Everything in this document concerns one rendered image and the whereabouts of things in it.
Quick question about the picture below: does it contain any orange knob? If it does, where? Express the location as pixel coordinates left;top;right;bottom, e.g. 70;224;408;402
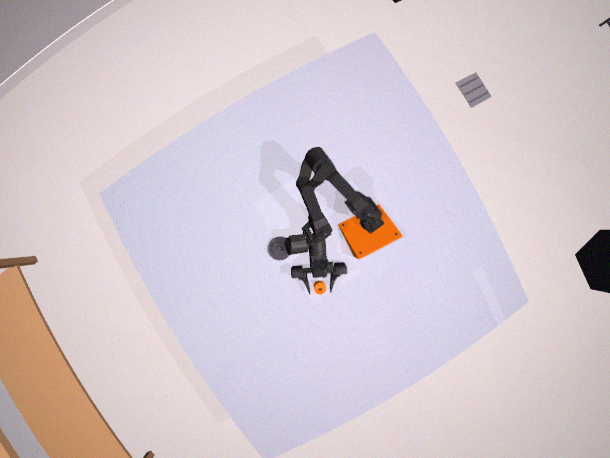
314;280;326;294

